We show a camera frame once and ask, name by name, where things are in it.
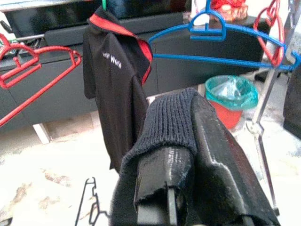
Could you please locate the hanging black t-shirt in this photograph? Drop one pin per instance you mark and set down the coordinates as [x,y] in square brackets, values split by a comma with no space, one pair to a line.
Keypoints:
[117,94]

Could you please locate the thick red plastic hanger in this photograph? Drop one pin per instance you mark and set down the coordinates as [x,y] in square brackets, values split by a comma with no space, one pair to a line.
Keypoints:
[28,68]

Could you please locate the black shirt green print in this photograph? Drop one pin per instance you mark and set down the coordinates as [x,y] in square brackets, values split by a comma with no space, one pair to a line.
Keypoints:
[169,117]

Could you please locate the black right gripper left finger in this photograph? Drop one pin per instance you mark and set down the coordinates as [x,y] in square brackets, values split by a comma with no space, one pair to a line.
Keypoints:
[162,169]

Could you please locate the blue hanger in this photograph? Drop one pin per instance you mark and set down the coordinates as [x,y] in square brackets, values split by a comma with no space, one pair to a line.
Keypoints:
[211,35]

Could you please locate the black TV cabinet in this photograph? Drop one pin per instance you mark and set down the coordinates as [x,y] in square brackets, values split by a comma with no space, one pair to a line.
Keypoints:
[188,75]

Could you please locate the red Chinese doll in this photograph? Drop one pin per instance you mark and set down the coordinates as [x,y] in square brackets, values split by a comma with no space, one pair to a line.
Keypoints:
[230,8]

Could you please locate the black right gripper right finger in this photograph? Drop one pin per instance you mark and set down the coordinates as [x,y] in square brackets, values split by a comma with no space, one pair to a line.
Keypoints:
[218,150]

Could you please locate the red bucket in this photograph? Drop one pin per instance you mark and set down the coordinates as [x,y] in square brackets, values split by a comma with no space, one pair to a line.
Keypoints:
[225,115]

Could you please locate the thin red hanger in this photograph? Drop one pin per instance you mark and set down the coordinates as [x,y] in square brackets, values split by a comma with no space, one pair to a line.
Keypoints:
[277,28]

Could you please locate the teal plastic bag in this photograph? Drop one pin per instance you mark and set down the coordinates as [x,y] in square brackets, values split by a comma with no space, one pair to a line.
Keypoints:
[244,99]

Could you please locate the dark grey fabric sofa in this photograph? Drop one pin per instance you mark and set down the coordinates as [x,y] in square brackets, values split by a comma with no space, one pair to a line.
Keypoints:
[294,106]

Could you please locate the red hanger green hook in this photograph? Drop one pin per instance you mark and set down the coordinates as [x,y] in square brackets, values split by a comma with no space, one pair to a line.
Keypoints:
[105,3]

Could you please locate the black television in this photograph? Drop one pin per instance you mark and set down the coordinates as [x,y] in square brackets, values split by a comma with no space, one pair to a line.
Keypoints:
[150,8]

